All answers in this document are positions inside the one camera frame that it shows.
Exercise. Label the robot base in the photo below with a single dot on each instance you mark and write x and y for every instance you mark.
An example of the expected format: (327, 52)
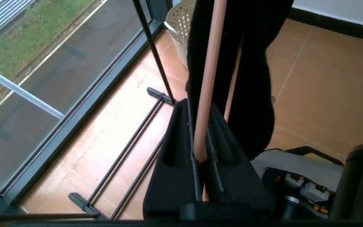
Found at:
(295, 164)

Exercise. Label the black shorts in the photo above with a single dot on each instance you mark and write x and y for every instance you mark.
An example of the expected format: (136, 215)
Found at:
(254, 94)

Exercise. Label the white laundry basket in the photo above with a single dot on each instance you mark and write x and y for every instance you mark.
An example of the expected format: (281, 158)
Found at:
(180, 25)

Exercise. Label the pink clothes hanger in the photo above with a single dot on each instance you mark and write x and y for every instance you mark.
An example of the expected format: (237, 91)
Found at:
(210, 79)

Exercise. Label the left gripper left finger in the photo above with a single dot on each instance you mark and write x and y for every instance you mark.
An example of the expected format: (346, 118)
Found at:
(172, 183)

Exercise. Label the black clothes rack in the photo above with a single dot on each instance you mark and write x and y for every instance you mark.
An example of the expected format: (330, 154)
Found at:
(153, 53)

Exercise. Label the window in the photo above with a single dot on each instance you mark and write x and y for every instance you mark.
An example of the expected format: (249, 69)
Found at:
(58, 79)

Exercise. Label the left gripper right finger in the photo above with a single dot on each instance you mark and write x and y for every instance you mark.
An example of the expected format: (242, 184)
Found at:
(241, 186)

